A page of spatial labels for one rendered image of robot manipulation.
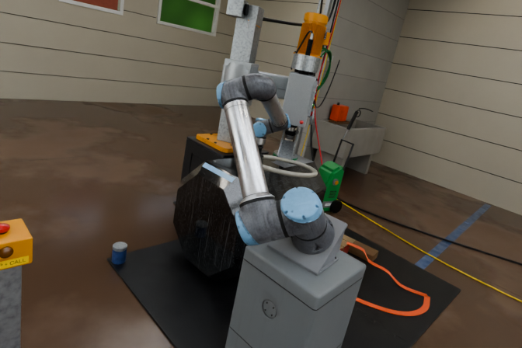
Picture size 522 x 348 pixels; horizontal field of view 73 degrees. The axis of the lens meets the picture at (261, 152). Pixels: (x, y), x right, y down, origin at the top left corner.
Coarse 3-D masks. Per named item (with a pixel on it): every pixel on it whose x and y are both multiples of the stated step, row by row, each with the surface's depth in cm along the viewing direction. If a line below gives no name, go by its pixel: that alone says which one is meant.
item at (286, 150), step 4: (284, 132) 306; (296, 132) 304; (296, 136) 297; (284, 140) 297; (280, 144) 280; (284, 144) 290; (288, 144) 291; (292, 144) 292; (280, 148) 284; (284, 148) 284; (288, 148) 285; (292, 148) 286; (280, 152) 278; (284, 152) 279; (288, 152) 280; (292, 152) 272; (280, 156) 273; (284, 156) 274; (288, 156) 275; (292, 156) 267; (276, 160) 267
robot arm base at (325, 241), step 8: (328, 224) 146; (328, 232) 145; (296, 240) 147; (304, 240) 142; (312, 240) 142; (320, 240) 143; (328, 240) 145; (296, 248) 151; (304, 248) 145; (312, 248) 144; (320, 248) 145
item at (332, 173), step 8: (352, 144) 414; (336, 152) 432; (320, 168) 426; (328, 168) 419; (336, 168) 413; (344, 168) 418; (328, 176) 412; (336, 176) 414; (328, 184) 413; (336, 184) 413; (328, 192) 415; (336, 192) 422; (328, 200) 420; (336, 200) 423; (328, 208) 425; (336, 208) 425
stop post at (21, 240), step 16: (16, 224) 97; (0, 240) 89; (16, 240) 91; (32, 240) 93; (16, 256) 92; (32, 256) 95; (0, 272) 92; (16, 272) 95; (0, 288) 93; (16, 288) 96; (0, 304) 94; (16, 304) 98; (0, 320) 96; (16, 320) 99; (0, 336) 97; (16, 336) 100
